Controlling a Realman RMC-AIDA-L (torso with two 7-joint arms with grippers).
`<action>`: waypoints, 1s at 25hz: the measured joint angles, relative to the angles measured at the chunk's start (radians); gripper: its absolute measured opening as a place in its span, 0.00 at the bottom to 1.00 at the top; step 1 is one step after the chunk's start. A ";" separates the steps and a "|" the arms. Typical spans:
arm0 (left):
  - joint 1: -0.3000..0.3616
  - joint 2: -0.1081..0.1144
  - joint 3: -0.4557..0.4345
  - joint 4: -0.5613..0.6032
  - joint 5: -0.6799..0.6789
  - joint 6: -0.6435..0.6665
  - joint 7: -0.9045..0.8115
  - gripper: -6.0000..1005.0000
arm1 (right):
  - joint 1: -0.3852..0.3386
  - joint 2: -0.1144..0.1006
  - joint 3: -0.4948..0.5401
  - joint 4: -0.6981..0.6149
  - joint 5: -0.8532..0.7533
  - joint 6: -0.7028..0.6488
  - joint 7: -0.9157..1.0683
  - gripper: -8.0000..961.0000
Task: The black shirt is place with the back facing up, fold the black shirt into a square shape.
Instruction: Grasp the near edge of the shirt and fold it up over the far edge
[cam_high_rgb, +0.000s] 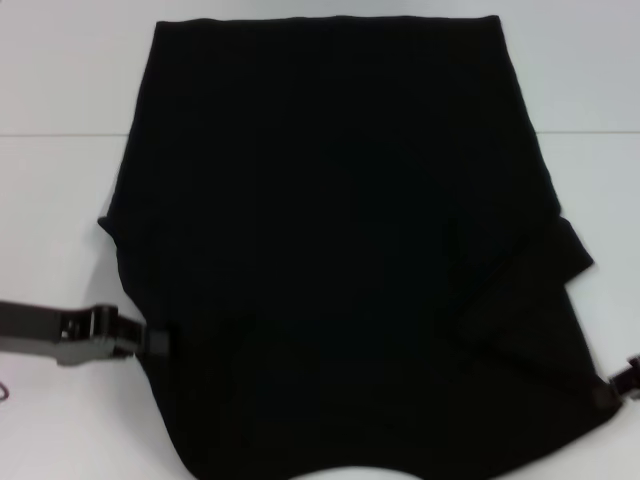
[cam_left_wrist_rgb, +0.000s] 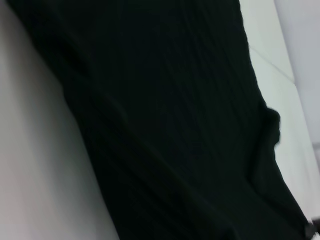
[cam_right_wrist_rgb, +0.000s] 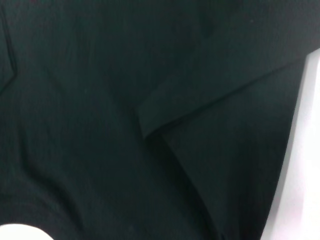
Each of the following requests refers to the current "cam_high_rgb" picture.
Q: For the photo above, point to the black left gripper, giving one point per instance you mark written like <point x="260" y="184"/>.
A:
<point x="40" y="320"/>

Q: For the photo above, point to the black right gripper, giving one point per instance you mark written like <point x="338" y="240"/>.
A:
<point x="631" y="380"/>

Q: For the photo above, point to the black shirt with FREE print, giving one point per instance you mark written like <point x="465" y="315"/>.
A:
<point x="325" y="225"/>

